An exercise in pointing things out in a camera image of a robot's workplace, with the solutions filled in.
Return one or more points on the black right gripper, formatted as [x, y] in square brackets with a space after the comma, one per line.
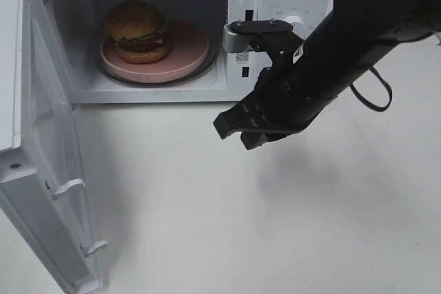
[286, 98]

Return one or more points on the pink round plate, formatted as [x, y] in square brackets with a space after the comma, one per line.
[190, 46]

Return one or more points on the burger with lettuce and tomato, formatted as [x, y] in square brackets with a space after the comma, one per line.
[139, 32]

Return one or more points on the white microwave door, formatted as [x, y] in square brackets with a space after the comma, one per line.
[43, 186]

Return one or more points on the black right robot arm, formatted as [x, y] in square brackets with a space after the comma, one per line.
[361, 33]

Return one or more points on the white warning label sticker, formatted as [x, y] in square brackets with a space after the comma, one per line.
[243, 59]

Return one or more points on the glass microwave turntable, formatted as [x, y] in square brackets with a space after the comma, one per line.
[206, 66]

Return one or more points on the upper white round knob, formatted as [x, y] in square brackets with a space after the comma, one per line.
[297, 23]

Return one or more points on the white microwave oven body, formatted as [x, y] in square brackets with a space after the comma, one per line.
[80, 27]

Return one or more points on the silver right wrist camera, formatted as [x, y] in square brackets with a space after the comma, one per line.
[241, 36]

